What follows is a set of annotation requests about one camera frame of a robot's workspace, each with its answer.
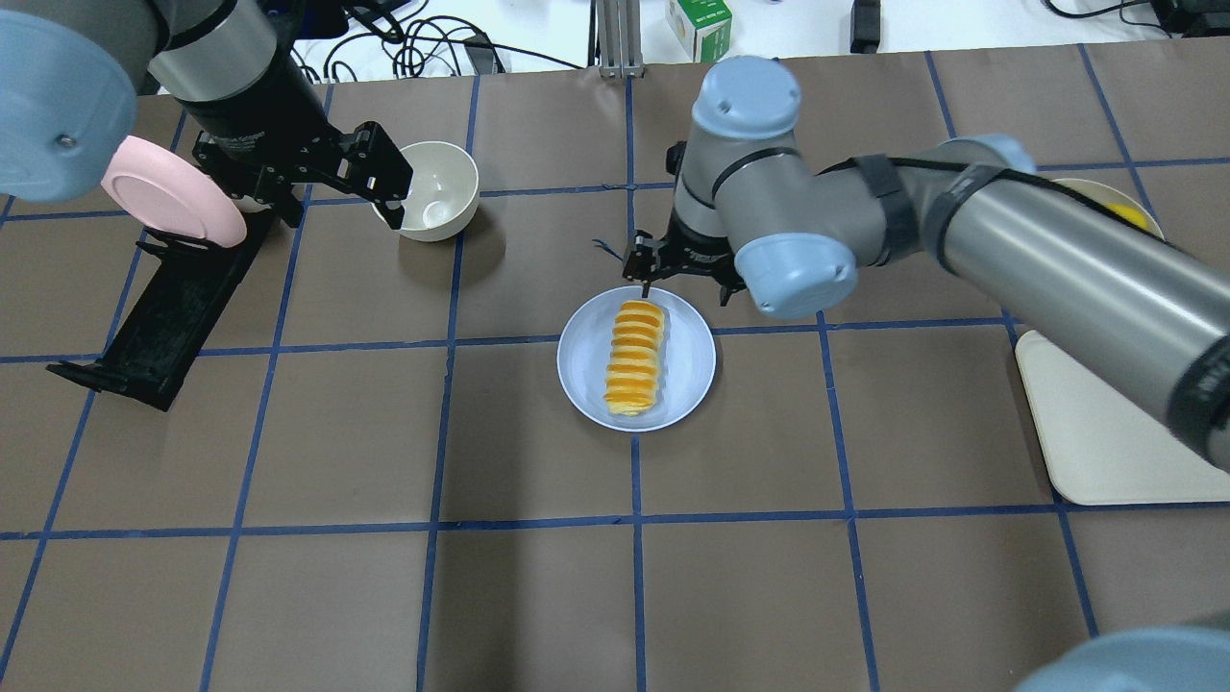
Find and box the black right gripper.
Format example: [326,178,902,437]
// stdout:
[621,229,747,309]

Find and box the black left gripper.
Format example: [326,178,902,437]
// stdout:
[192,120,413,231]

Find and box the blue plate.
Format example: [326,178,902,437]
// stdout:
[556,286,717,433]

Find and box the yellow striped bread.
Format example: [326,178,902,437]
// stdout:
[603,299,665,415]

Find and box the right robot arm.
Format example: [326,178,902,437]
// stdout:
[624,57,1229,470]

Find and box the pink plate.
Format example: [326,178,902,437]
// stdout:
[100,136,248,248]

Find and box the white round plate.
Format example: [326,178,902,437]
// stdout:
[1054,177,1166,240]

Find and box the cream ceramic bowl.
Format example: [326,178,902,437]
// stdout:
[395,141,480,242]

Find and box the green white box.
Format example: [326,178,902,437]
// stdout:
[665,1,733,64]

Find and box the black dish rack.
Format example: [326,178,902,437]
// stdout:
[47,210,279,411]

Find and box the black power adapter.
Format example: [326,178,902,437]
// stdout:
[849,0,882,54]

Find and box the white rectangular tray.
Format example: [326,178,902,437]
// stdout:
[1015,332,1229,506]

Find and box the yellow lemon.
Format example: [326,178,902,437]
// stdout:
[1106,203,1149,234]

